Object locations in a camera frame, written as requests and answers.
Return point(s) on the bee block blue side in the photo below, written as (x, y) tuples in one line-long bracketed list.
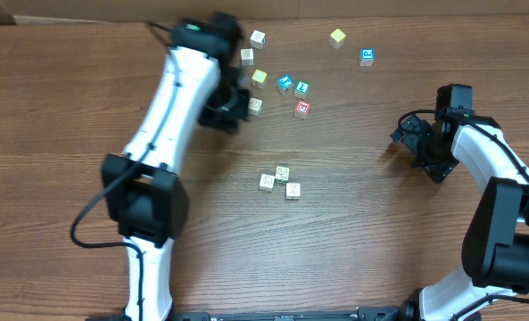
[(267, 182)]

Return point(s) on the white number seven block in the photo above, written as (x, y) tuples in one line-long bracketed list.
[(293, 191)]

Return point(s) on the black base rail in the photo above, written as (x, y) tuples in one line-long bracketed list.
[(291, 316)]

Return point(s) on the yellow block top right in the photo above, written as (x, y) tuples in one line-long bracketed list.
[(337, 38)]

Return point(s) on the red top block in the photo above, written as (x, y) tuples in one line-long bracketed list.
[(302, 109)]

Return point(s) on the white number four block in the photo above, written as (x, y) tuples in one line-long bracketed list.
[(247, 57)]

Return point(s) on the white block top centre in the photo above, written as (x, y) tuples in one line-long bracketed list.
[(257, 39)]

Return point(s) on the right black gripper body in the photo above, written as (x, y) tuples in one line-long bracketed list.
[(425, 145)]

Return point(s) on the blue top block centre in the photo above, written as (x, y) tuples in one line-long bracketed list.
[(284, 84)]

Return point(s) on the blue top block far right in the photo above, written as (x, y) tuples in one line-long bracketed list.
[(367, 57)]

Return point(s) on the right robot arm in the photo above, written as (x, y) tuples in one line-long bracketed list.
[(495, 250)]

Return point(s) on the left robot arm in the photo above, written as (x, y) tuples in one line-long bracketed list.
[(145, 196)]

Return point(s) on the teal top block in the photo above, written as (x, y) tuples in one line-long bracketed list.
[(301, 90)]

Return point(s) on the elephant block green side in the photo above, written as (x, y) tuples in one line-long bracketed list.
[(282, 174)]

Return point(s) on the yellow top block centre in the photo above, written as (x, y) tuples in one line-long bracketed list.
[(259, 78)]

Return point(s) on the yellow block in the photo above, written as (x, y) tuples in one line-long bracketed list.
[(259, 78), (337, 38)]

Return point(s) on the white block blue side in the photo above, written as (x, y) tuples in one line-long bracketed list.
[(255, 107)]

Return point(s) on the cardboard backdrop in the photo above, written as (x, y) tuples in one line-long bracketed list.
[(61, 11)]

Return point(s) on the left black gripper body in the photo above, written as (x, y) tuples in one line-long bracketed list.
[(227, 109)]

